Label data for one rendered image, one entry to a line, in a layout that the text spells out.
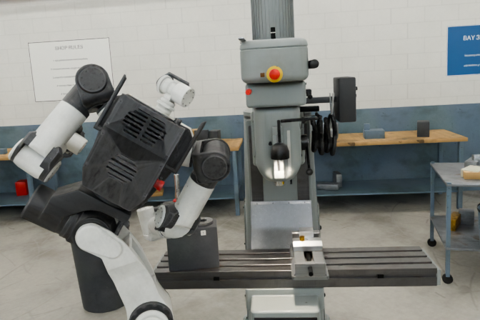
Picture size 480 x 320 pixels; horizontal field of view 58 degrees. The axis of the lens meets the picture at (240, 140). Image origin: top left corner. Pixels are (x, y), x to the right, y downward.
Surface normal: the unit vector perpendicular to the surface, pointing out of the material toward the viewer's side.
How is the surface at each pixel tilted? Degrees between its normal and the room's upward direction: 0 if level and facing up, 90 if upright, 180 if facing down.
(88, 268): 94
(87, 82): 74
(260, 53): 90
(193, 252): 90
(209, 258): 90
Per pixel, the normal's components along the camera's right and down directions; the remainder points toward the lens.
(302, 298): -0.06, -0.99
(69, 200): 0.22, 0.14
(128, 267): 0.30, 0.52
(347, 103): -0.08, 0.15
